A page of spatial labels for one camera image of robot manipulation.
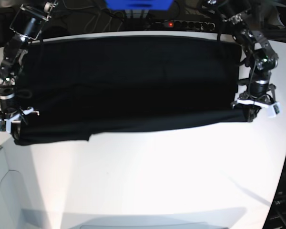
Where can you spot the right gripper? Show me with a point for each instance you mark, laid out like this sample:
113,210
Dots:
11,111

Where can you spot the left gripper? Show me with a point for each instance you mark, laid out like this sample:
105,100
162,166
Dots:
260,94

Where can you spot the black T-shirt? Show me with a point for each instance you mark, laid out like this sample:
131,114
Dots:
127,84

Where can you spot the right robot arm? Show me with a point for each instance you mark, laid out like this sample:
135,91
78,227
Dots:
27,27

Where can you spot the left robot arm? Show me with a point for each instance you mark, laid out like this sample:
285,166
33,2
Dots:
260,57

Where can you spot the black power strip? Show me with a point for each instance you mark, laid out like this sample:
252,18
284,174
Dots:
202,26

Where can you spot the blue box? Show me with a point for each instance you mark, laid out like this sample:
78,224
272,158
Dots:
139,4

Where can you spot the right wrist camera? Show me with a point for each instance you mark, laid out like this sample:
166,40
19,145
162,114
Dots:
5,125

